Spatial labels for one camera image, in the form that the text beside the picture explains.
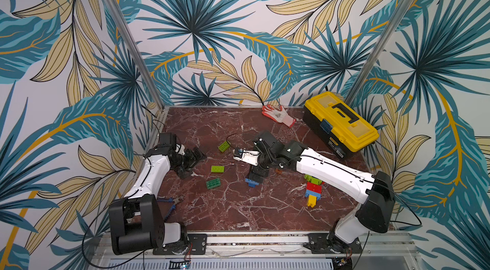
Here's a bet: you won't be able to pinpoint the dark blue square brick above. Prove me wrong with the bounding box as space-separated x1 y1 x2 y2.
245 179 259 188

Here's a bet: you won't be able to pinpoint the dark green long brick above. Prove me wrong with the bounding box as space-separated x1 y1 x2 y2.
205 179 222 190

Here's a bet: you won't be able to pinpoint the light green long brick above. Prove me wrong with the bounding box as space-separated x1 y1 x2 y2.
211 165 225 174
218 140 231 153

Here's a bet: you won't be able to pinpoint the light green square brick front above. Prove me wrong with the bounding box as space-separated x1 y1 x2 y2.
304 174 315 183

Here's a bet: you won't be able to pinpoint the blue long brick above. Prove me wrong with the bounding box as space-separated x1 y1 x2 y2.
305 190 321 200

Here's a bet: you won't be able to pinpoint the red brick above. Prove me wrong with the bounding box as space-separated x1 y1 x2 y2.
306 182 322 193

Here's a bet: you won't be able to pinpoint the yellow square brick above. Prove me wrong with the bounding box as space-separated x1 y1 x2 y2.
307 195 317 208

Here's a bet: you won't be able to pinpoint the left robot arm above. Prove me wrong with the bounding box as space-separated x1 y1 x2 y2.
108 145 207 255

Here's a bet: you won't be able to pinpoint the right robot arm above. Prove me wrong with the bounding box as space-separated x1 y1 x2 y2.
234 138 395 254

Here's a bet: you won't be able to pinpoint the red white work glove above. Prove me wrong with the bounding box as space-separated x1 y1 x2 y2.
262 105 297 128

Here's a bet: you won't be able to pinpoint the yellow black toolbox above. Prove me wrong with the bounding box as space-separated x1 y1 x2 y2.
303 91 379 159

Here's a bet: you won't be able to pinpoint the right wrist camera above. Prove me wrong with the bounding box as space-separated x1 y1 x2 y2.
234 148 260 166

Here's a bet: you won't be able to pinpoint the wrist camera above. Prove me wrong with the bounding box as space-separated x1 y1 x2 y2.
234 148 260 166
155 133 185 156

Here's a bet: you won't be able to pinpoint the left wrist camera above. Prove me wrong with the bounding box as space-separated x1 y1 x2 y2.
155 133 185 156

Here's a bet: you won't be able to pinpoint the blue handled pliers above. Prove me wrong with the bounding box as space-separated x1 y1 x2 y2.
157 197 184 222

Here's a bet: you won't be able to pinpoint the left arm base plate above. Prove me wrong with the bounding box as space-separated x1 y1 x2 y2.
153 234 208 257

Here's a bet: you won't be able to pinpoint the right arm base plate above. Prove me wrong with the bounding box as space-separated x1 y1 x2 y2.
303 233 362 255

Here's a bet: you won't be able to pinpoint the aluminium front rail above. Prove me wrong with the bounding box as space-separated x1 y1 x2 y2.
90 230 425 269

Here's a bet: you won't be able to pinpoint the left aluminium post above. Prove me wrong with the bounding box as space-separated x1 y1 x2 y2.
103 0 165 111

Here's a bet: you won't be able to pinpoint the aluminium post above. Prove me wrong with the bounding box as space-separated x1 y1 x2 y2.
345 0 414 106
103 0 165 111

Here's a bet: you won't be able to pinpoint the right aluminium post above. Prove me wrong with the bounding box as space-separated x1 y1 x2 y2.
345 0 414 106

